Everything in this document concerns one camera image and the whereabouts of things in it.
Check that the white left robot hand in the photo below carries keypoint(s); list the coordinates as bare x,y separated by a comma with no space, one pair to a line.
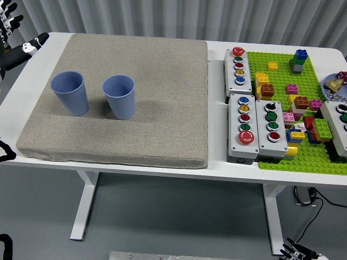
16,55

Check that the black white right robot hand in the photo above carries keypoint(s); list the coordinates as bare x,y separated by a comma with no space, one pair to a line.
311,254

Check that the blue ribbed plastic cup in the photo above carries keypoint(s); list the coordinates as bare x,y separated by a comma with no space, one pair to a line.
73,100
122,105

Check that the white table leg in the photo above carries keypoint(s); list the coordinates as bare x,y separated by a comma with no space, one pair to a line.
273,222
82,211

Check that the white power strip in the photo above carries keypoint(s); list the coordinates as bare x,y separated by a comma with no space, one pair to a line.
303,196

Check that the yellow grey toy brick stack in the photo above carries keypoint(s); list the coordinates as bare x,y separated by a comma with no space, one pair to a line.
292,151

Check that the four-button box black selector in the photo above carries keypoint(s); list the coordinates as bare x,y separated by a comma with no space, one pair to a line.
273,147

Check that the blue yellow toy brick stack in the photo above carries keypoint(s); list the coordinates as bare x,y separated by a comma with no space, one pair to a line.
295,136

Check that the green toy brick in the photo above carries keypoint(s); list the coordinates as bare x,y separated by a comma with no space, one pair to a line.
322,129

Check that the five-button box large red stop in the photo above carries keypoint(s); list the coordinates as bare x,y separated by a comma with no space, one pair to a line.
242,149

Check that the red toy brick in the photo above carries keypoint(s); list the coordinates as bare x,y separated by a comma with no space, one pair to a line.
308,123

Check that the grey button box black base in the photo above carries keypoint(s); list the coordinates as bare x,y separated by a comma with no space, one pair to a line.
334,124

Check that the pink toy brick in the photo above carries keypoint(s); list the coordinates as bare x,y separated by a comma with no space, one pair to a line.
292,89
288,118
315,105

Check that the grey-brown fabric mat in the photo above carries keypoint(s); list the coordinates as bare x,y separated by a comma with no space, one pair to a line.
151,103

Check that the white curtain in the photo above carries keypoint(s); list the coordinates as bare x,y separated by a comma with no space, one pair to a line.
162,16

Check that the brown toy brick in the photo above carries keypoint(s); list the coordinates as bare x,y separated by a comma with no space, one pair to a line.
268,91
301,103

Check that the blue plate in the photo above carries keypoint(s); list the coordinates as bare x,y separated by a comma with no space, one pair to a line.
326,93

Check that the gold metal fitting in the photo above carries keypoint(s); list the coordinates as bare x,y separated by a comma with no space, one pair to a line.
333,84

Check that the green toy brick baseplate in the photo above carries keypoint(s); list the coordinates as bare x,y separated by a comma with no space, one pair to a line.
282,78

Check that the five-button grey control box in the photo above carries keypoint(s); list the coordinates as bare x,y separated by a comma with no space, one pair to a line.
240,86

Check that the blue green grey brick tower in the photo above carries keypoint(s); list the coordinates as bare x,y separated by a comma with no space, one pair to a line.
297,65

